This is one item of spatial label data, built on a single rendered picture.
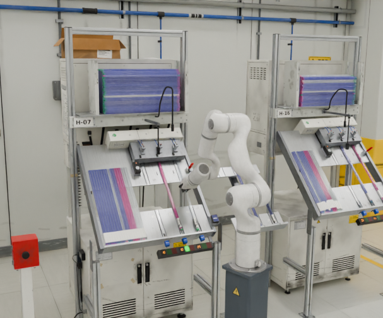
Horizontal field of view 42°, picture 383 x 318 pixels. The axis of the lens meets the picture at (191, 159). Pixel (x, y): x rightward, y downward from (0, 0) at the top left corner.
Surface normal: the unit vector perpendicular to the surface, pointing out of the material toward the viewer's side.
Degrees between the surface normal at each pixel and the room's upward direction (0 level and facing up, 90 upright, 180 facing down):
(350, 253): 90
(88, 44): 80
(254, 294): 90
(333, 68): 90
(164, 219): 43
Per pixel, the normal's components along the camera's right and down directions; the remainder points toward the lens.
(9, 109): 0.42, 0.18
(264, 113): -0.91, 0.07
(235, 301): -0.72, 0.13
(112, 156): 0.29, -0.60
